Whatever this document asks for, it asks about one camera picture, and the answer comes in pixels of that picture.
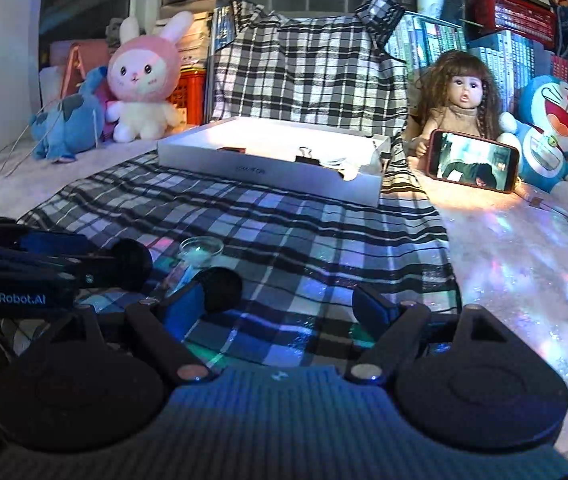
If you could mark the stack of white papers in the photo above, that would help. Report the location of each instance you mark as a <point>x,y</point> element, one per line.
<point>196,45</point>

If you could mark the row of books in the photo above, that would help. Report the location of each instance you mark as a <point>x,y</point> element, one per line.
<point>514,55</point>

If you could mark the orange plastic crate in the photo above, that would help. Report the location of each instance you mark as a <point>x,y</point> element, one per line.
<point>191,87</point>

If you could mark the blue plush toy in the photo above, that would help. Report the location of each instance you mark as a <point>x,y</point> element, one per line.
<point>69,125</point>

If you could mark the smartphone with red case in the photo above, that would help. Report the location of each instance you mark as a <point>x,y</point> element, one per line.
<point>471,160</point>

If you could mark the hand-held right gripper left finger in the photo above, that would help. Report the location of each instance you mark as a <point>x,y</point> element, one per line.
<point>184,310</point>

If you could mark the curly haired doll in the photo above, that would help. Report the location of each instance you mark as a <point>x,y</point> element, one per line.
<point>461,95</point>

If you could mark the black round cap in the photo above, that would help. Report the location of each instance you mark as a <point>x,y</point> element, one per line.
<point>221,290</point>
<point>131,262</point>

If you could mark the black binder clip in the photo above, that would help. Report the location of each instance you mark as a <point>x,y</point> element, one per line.
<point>306,156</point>

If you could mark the dark red small item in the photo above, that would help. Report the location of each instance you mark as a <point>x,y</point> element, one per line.
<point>231,150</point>

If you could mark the black white plaid cloth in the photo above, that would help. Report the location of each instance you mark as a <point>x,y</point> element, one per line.
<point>289,240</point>

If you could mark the blue robot cat plush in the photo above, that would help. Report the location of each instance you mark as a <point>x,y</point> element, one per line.
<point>554,125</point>

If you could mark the pink box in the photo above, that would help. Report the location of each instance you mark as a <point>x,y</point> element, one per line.
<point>71,60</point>

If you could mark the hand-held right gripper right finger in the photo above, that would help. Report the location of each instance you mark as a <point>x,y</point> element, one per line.
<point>369,307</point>

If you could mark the white cardboard box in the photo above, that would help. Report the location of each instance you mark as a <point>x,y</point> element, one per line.
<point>264,175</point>

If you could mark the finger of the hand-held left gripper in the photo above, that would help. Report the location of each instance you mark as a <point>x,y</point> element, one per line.
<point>54,244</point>
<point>39,266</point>

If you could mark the red plastic basket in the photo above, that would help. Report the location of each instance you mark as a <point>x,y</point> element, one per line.
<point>511,15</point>

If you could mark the pink bunny plush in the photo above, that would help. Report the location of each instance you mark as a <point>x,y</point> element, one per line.
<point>141,75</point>

